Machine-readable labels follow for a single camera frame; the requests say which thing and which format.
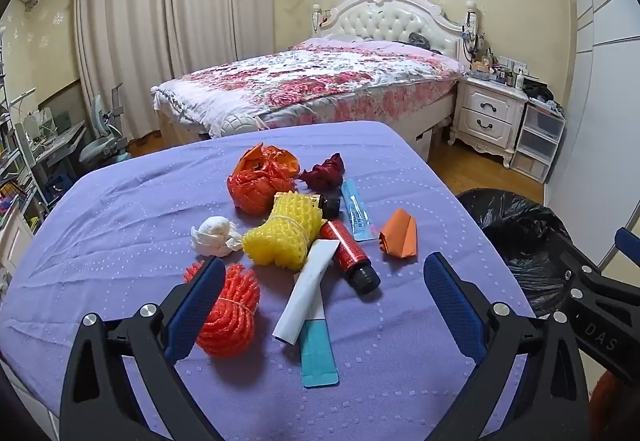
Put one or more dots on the white carved nightstand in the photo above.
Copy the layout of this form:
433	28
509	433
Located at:
487	113

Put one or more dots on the dark red wrapper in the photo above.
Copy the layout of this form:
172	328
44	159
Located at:
325	171

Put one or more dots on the white low cabinet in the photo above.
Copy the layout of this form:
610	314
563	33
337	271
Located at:
12	236

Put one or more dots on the grey study desk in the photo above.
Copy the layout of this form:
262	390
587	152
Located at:
55	141

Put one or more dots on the black bag lined bin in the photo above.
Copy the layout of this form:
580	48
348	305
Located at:
510	231

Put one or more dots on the white wardrobe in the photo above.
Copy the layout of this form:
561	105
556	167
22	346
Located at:
600	71

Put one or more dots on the beige curtain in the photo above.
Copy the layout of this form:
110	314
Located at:
220	1
125	36

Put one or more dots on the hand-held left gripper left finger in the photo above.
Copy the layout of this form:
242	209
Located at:
197	308

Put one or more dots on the white bookshelf with books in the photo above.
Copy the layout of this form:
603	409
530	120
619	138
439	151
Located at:
15	161

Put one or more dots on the purple dotted table cloth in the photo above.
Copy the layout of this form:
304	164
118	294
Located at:
125	221

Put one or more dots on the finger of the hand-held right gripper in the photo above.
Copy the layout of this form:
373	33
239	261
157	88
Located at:
629	242
565	251

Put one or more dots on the blue packet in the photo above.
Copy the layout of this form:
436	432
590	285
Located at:
356	211

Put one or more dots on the red foam fruit net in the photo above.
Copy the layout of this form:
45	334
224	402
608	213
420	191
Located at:
231	317

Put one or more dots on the cardboard box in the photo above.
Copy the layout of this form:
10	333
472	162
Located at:
424	145

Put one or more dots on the white tufted bed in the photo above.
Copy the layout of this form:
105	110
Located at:
390	16

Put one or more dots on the white tissue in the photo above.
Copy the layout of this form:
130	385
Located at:
212	233

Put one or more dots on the red bottle with black cap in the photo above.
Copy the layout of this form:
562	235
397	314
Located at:
345	247

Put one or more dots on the person's right forearm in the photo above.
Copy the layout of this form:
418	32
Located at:
615	406

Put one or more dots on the pink floral quilt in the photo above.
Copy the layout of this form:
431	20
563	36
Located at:
310	81

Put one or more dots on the teal packet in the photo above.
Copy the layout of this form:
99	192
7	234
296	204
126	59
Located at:
318	357

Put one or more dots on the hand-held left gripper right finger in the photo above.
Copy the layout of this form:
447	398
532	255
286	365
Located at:
452	306

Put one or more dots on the cluster of toiletry bottles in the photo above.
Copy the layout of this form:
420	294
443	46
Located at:
492	66

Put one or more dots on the black bag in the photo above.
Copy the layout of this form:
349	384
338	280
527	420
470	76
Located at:
539	90

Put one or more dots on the brown bottle with yellow label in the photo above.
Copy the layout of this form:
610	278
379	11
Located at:
330	206

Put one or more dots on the white squeeze tube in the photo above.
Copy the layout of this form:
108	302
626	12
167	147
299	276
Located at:
306	291

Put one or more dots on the yellow foam fruit net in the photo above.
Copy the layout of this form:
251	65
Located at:
282	231

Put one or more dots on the orange paper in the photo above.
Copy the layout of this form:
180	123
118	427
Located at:
401	237

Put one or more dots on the dark object on bed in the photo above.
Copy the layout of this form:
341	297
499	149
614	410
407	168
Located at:
419	40

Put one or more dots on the grey desk chair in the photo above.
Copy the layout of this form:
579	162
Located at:
102	141

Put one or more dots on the clear plastic drawer unit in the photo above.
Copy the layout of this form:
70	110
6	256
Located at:
540	136

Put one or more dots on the orange plastic bag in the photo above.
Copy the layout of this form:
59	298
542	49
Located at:
260	183

